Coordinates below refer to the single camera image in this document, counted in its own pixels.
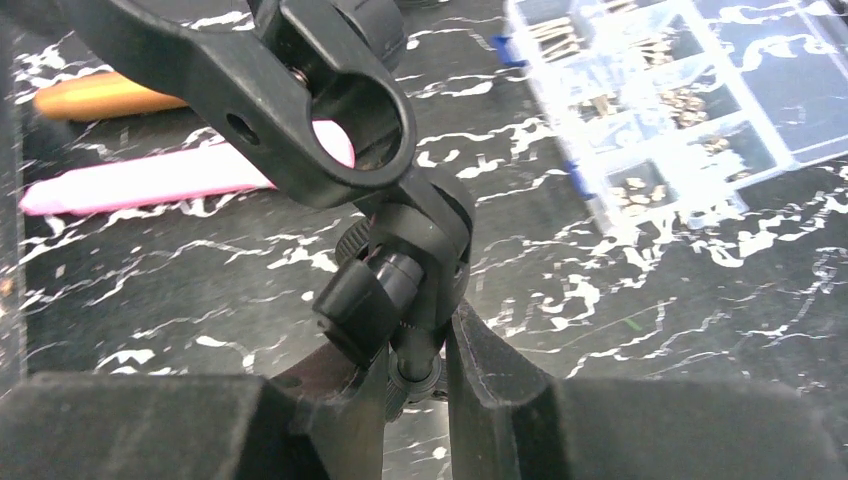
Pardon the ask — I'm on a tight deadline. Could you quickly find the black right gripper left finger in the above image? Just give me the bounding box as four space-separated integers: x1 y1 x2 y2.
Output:
1 344 388 479

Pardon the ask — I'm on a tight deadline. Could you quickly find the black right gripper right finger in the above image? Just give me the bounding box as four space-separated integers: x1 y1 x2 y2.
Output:
446 303 847 479

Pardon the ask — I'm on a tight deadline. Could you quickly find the pink microphone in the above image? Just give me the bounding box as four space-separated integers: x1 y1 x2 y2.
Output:
18 119 357 218

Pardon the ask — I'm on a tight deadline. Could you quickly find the black tripod mic stand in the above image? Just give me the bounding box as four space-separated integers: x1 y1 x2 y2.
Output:
59 1 474 421

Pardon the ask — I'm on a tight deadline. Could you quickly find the gold microphone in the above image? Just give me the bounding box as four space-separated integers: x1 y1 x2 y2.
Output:
33 72 187 122

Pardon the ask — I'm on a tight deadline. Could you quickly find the clear plastic parts box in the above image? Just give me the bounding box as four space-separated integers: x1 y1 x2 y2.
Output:
494 1 847 233

